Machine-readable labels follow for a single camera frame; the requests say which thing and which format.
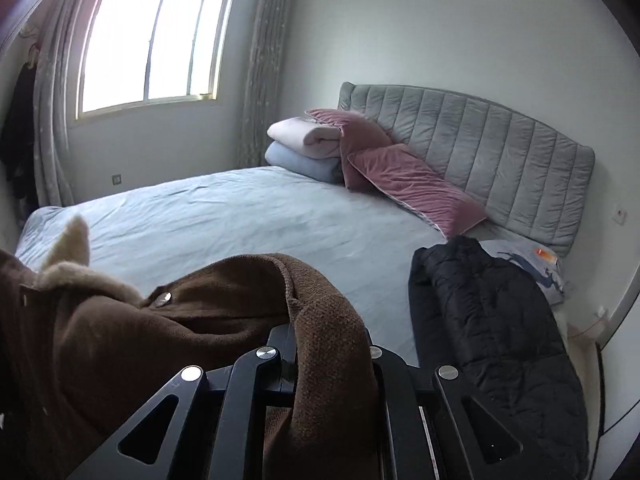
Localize brown button jacket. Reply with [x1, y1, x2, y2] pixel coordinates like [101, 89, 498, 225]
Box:
[1, 218, 380, 479]

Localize hanging black clothes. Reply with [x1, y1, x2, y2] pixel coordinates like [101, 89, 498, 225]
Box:
[1, 63, 39, 223]

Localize black puffer jacket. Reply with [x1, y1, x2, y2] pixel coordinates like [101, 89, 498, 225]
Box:
[408, 236, 589, 479]

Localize light blue bed sheet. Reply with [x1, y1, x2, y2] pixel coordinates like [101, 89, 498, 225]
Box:
[15, 167, 443, 365]

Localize white printed pillow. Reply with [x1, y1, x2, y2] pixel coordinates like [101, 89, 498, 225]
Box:
[480, 238, 565, 306]

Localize folded pink blanket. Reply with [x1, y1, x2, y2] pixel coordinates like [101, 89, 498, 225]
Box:
[267, 117, 342, 159]

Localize front pink velvet pillow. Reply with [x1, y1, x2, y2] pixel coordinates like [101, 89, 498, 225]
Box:
[347, 144, 488, 238]

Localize pink velvet pillow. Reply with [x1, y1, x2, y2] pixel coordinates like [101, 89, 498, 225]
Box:
[306, 108, 393, 192]
[347, 144, 488, 238]

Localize grey quilted headboard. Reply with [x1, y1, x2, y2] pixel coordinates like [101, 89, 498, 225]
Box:
[338, 82, 596, 257]

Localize rear pink velvet pillow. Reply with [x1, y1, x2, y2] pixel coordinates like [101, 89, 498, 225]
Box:
[306, 108, 393, 192]

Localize right grey curtain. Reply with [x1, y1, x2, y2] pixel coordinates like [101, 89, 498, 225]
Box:
[236, 0, 293, 168]

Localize grey curtain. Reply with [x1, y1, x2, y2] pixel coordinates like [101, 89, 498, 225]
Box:
[34, 0, 84, 207]
[236, 0, 293, 168]

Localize window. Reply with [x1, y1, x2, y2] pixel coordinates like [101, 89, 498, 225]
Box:
[75, 0, 233, 120]

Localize left grey curtain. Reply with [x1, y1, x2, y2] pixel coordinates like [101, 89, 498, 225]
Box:
[34, 0, 84, 207]

